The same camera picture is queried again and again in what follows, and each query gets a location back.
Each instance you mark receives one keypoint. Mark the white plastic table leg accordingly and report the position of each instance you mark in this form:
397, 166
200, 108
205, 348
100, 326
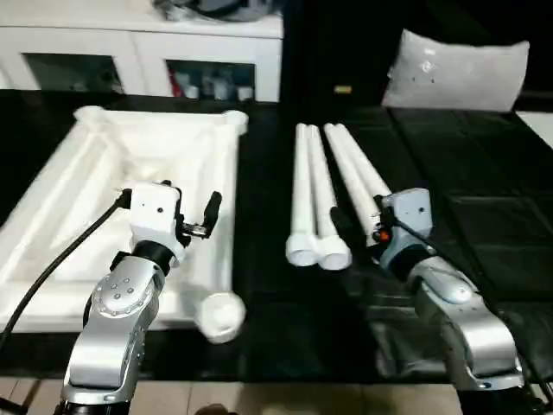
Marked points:
332, 255
367, 168
350, 173
302, 194

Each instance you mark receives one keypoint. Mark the white plastic table top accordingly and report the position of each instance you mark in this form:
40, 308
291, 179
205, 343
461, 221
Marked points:
86, 173

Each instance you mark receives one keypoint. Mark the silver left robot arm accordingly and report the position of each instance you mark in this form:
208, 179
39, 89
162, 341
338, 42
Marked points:
112, 311

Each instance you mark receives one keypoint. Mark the black quilted mat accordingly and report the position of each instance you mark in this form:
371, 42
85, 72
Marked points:
475, 173

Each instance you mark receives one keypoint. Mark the grey cushion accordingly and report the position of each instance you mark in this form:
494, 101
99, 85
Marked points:
458, 69

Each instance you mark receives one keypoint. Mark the white sideboard with glass doors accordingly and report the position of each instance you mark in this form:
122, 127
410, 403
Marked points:
142, 43

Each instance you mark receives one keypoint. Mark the black cabinet with gold label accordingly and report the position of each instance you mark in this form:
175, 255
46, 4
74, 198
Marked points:
341, 43

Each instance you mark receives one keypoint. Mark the white flat panel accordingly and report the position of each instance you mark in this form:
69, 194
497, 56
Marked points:
538, 127

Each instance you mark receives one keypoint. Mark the grey helmet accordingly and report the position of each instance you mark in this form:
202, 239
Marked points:
242, 6

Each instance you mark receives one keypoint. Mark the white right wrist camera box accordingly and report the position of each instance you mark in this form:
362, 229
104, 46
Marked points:
410, 212

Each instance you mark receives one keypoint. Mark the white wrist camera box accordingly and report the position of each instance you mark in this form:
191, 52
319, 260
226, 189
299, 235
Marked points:
155, 212
410, 212

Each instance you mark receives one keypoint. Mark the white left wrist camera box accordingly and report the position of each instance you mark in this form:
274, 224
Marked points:
155, 212

